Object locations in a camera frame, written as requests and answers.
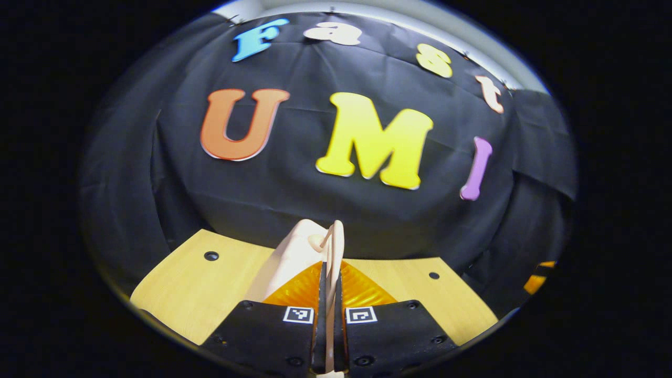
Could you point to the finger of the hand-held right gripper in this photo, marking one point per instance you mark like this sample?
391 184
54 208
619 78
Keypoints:
535 283

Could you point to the pink suitcase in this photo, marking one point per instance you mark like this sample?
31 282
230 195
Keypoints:
294 257

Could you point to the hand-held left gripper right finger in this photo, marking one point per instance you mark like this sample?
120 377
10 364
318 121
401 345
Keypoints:
399 336

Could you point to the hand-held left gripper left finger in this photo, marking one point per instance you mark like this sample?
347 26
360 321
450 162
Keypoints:
262 341

